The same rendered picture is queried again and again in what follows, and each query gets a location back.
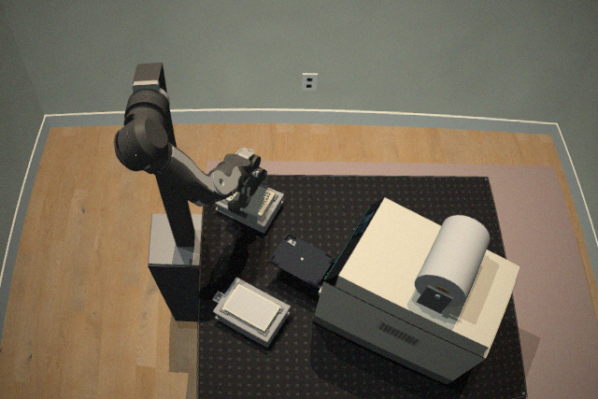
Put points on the beige foil roll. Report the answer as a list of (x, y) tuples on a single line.
[(454, 258)]

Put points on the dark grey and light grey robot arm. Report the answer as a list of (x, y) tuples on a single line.
[(144, 140)]

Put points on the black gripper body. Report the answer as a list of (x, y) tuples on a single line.
[(253, 183)]

